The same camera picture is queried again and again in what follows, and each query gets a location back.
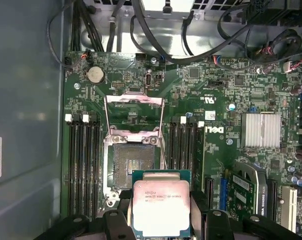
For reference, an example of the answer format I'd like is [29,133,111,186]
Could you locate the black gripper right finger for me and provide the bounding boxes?
[189,196,302,240]

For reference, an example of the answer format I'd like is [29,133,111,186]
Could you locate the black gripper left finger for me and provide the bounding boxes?
[34,189,133,240]

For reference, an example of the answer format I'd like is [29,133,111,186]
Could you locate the silver CPU green edge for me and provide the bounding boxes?
[131,169,193,238]

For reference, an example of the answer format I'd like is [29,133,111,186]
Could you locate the metal socket cover frame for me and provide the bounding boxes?
[103,91,166,141]

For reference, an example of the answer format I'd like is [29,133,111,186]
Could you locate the CPU socket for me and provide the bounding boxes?
[102,129,168,210]

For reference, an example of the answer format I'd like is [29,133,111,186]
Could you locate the blue expansion slot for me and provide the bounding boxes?
[219,176,229,211]

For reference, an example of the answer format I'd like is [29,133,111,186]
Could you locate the black expansion slot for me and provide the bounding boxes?
[204,175,215,209]
[268,178,279,222]

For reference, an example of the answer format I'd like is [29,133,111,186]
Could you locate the black graphics card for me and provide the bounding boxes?
[224,161,269,220]

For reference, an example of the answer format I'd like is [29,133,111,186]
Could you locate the black RAM slot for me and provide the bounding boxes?
[195,121,206,192]
[187,117,196,198]
[178,116,188,171]
[168,116,179,171]
[90,111,102,221]
[82,113,92,218]
[74,113,84,217]
[65,113,76,217]

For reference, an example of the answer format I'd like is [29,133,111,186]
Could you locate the white expansion slot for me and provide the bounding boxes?
[281,185,299,233]

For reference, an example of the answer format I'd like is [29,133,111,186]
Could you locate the silver chipset heatsink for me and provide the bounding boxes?
[240,112,282,149]

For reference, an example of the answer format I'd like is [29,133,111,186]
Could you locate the small white barcode sticker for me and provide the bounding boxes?
[204,109,217,121]

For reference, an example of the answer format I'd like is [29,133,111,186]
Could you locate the green motherboard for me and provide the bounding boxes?
[62,48,302,240]

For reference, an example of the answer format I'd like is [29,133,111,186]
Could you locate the coin cell battery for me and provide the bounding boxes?
[87,64,106,85]

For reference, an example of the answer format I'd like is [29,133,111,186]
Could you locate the black open PC case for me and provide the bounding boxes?
[0,0,302,240]

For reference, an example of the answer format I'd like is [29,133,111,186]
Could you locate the silver metal drive cage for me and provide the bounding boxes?
[79,0,254,55]

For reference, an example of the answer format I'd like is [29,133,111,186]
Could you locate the black cable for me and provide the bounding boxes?
[263,28,302,73]
[72,0,105,53]
[182,9,196,56]
[129,0,257,65]
[106,0,123,52]

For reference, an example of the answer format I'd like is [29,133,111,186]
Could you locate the black connector red wires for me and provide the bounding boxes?
[80,48,94,66]

